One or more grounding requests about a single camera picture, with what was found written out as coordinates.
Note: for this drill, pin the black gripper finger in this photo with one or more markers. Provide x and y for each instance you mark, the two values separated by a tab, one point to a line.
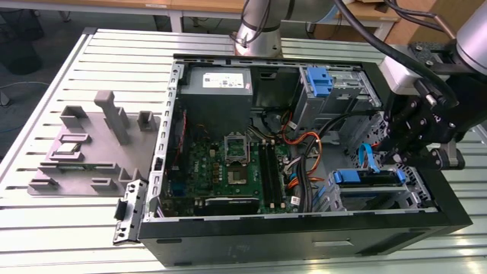
417	142
404	120

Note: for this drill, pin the hard disk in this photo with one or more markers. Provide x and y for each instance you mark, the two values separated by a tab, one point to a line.
346	177

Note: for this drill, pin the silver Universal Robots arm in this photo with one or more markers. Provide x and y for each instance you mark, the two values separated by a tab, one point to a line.
262	42

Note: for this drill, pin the grey metal disk bay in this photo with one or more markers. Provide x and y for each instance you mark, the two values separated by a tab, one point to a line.
373	189

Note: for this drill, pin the grey optical drive cage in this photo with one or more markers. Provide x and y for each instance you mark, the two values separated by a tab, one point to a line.
342	88

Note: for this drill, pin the blue drive latch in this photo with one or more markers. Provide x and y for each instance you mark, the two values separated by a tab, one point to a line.
318	82

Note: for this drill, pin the brown wooden cabinet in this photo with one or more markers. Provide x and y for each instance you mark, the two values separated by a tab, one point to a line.
404	31

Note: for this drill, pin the black RAM slot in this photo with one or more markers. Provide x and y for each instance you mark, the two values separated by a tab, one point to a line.
266	174
278	174

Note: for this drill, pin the CPU socket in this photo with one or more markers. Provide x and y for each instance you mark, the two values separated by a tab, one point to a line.
238	176

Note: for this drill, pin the grey power supply unit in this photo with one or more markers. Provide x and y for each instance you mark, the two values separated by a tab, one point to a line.
213	111

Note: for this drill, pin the black open PC case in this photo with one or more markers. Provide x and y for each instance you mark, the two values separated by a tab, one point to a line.
266	242

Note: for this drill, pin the black graphics card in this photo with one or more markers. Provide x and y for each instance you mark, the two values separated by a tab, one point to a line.
229	205

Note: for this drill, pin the green motherboard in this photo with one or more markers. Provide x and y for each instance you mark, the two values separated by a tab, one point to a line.
206	168

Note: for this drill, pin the grey expansion slot latch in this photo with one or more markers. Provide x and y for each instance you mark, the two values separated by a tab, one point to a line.
131	205

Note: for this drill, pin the grey parts rack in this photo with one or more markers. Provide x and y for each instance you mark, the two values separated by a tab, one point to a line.
99	160

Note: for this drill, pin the green RAM stick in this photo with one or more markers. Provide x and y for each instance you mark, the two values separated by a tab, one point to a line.
89	166

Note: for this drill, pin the silver CPU chip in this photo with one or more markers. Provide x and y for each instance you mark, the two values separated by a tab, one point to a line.
69	149

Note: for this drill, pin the black mesh waste bin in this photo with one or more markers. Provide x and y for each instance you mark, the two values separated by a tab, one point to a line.
23	51

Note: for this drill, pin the grey wrist camera bar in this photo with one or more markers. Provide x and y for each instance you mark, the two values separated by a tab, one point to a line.
452	155

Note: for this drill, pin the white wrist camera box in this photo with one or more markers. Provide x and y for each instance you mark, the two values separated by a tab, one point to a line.
400	74

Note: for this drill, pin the wooden desk white frame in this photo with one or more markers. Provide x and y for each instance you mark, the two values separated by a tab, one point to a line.
365	15
114	3

